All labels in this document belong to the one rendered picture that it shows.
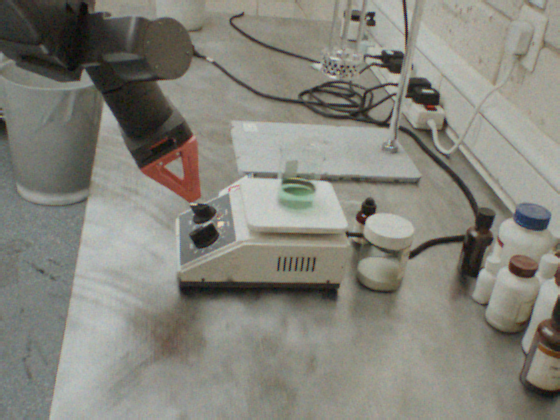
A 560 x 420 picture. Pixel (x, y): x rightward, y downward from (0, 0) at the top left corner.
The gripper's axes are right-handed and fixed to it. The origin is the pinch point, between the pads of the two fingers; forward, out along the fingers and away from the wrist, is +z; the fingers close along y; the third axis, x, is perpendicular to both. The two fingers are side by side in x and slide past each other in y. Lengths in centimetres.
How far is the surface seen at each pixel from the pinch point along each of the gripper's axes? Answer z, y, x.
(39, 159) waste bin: 39, 158, 37
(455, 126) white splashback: 33, 36, -48
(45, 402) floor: 61, 69, 53
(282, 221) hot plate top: 7.9, -3.7, -7.4
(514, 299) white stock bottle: 24.5, -17.0, -25.3
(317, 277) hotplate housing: 16.0, -5.4, -7.8
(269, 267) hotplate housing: 11.9, -4.5, -3.4
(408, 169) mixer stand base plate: 27.8, 23.2, -32.4
